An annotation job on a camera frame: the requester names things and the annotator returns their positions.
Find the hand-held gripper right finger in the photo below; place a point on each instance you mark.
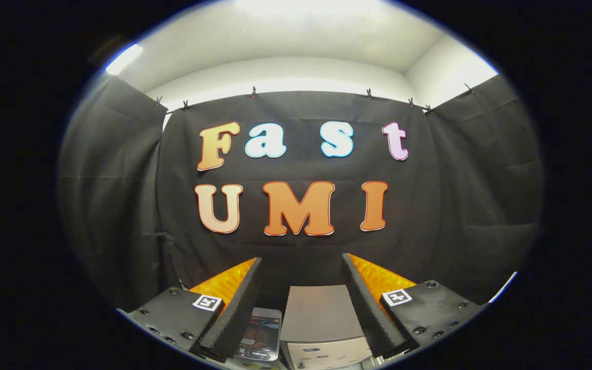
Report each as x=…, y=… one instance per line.
x=368, y=308

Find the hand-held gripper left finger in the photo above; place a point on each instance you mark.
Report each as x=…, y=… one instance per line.
x=237, y=308

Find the small grey washing machine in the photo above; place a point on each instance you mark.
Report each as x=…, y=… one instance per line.
x=262, y=331

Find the grey cabinet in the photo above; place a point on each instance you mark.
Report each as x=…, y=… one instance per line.
x=321, y=313

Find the black backdrop cloth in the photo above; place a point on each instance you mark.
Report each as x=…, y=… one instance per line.
x=296, y=252

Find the black side curtain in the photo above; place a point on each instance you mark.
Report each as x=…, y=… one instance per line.
x=106, y=195
x=486, y=195

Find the narrow ceiling light panel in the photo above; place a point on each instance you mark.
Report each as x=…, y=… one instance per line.
x=123, y=59

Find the wide ceiling light panel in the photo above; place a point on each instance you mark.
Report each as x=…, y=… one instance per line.
x=306, y=5

